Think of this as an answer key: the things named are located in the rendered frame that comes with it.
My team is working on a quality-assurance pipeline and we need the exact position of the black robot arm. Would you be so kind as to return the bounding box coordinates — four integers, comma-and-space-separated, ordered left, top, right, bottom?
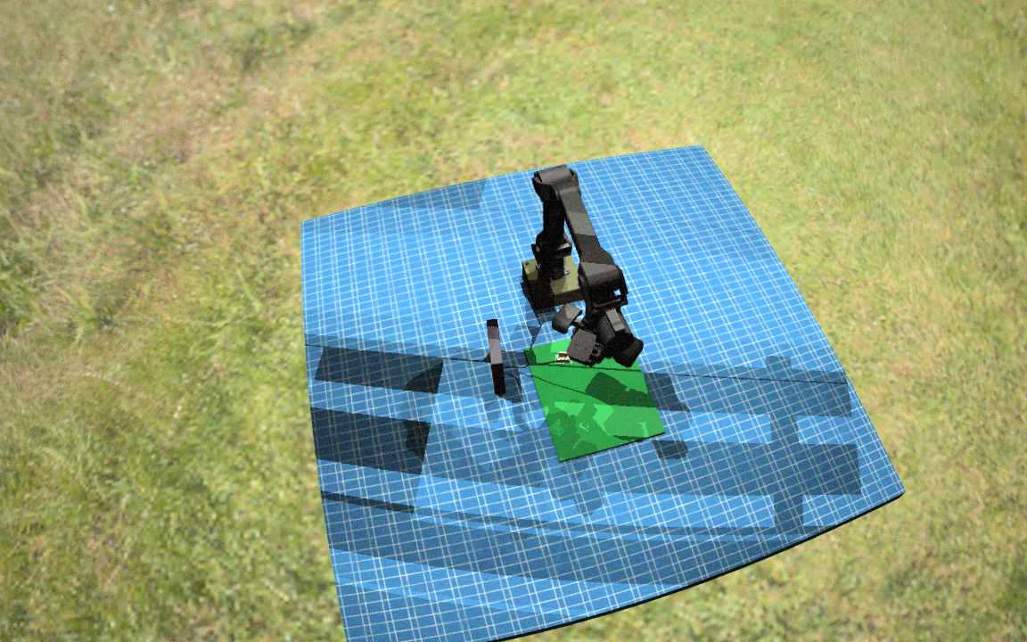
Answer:
531, 164, 635, 366

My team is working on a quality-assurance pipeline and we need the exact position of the green circuit board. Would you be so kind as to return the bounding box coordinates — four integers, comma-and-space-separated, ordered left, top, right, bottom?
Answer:
524, 339, 665, 463

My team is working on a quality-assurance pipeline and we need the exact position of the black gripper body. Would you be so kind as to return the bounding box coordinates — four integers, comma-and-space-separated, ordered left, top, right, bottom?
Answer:
551, 303, 644, 368

